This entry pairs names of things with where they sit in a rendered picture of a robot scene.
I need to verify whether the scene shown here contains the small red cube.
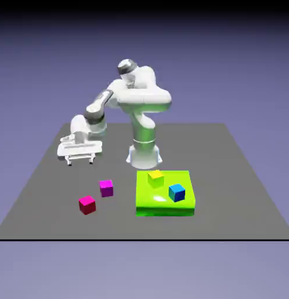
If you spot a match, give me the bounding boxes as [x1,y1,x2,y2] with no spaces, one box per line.
[78,195,96,215]

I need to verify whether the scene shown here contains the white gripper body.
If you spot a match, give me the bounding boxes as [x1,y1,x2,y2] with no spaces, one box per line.
[57,140,103,161]

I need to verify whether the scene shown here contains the small yellow cube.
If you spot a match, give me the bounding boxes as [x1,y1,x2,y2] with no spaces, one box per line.
[147,169,165,189]

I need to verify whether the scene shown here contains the large green box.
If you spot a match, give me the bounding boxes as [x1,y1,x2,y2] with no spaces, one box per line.
[135,170,196,217]

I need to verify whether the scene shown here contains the small blue cube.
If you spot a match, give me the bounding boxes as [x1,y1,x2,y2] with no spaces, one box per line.
[168,183,186,203]

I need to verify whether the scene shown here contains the small magenta cube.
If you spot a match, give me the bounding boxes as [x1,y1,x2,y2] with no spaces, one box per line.
[99,179,114,198]

